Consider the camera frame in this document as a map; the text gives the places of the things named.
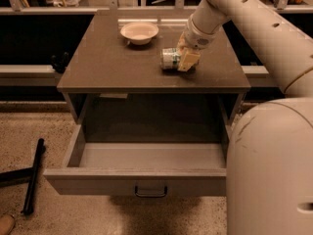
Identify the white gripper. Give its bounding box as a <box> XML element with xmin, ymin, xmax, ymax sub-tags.
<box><xmin>176</xmin><ymin>15</ymin><xmax>217</xmax><ymax>71</ymax></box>

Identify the green white 7up can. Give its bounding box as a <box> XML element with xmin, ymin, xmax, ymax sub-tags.
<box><xmin>160</xmin><ymin>48</ymin><xmax>181</xmax><ymax>70</ymax></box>

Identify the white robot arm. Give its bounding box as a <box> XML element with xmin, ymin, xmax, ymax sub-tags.
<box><xmin>178</xmin><ymin>0</ymin><xmax>313</xmax><ymax>235</ymax></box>

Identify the open grey top drawer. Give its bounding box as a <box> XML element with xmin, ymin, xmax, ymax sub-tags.
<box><xmin>43</xmin><ymin>125</ymin><xmax>226</xmax><ymax>197</ymax></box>

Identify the white bowl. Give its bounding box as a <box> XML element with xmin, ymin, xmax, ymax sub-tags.
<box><xmin>120</xmin><ymin>22</ymin><xmax>158</xmax><ymax>45</ymax></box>

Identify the grey cabinet with countertop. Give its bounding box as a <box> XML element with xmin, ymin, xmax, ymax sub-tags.
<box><xmin>58</xmin><ymin>8</ymin><xmax>250</xmax><ymax>119</ymax></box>

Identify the black stand leg left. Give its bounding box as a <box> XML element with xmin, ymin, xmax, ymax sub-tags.
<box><xmin>0</xmin><ymin>138</ymin><xmax>46</xmax><ymax>215</ymax></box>

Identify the brown shoe tip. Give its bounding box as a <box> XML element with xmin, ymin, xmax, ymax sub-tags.
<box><xmin>0</xmin><ymin>215</ymin><xmax>15</xmax><ymax>235</ymax></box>

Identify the black clamp on rail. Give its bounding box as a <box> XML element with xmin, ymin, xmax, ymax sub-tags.
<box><xmin>51</xmin><ymin>52</ymin><xmax>69</xmax><ymax>73</ymax></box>

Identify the black drawer handle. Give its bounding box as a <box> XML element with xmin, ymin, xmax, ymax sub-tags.
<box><xmin>134</xmin><ymin>186</ymin><xmax>168</xmax><ymax>198</ymax></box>

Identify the grey window rail ledge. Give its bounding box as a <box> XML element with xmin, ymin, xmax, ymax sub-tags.
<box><xmin>0</xmin><ymin>65</ymin><xmax>62</xmax><ymax>86</ymax></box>

